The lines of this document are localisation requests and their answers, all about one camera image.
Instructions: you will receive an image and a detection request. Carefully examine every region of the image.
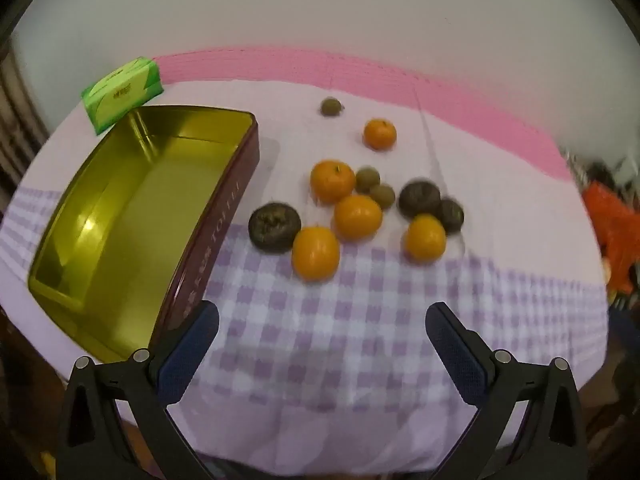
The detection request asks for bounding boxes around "pink foam mat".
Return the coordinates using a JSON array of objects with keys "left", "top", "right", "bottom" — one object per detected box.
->
[{"left": 150, "top": 47, "right": 573, "bottom": 181}]

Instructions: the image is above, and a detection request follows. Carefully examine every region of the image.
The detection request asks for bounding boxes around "brown patterned curtain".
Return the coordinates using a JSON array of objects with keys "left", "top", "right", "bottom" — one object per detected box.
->
[{"left": 0, "top": 45, "right": 51, "bottom": 221}]

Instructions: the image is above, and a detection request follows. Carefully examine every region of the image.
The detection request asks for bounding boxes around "dark brown round fruit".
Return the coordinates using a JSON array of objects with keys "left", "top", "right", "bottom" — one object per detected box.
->
[
  {"left": 248, "top": 202, "right": 302, "bottom": 254},
  {"left": 398, "top": 179, "right": 442, "bottom": 220},
  {"left": 438, "top": 198, "right": 465, "bottom": 234}
]

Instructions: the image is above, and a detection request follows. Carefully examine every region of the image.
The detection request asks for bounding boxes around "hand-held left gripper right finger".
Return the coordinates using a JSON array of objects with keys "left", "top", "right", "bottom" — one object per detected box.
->
[{"left": 425, "top": 301, "right": 588, "bottom": 480}]

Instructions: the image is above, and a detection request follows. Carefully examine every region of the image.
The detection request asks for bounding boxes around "purple checked tablecloth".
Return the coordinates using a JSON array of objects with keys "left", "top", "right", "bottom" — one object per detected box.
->
[{"left": 0, "top": 77, "right": 611, "bottom": 476}]

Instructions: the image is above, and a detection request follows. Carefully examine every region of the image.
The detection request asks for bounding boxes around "gold and maroon tin box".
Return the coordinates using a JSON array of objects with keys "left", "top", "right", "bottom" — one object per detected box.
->
[{"left": 27, "top": 105, "right": 260, "bottom": 365}]

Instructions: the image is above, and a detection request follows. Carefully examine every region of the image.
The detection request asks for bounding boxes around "orange mandarin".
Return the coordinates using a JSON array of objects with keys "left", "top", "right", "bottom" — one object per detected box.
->
[
  {"left": 292, "top": 226, "right": 342, "bottom": 282},
  {"left": 404, "top": 213, "right": 447, "bottom": 262},
  {"left": 333, "top": 194, "right": 384, "bottom": 241},
  {"left": 363, "top": 118, "right": 398, "bottom": 151},
  {"left": 310, "top": 159, "right": 357, "bottom": 205}
]

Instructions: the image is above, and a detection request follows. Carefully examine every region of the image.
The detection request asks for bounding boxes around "orange cloth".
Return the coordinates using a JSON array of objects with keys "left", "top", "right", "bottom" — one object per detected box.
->
[{"left": 582, "top": 180, "right": 640, "bottom": 296}]

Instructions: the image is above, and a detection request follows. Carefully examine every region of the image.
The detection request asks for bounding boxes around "green tissue box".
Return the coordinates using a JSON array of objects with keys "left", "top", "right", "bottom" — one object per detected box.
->
[{"left": 81, "top": 56, "right": 165, "bottom": 136}]

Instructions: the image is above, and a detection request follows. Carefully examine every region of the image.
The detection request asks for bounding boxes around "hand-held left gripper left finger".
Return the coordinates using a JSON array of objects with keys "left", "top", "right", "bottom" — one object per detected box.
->
[{"left": 56, "top": 300, "right": 221, "bottom": 480}]

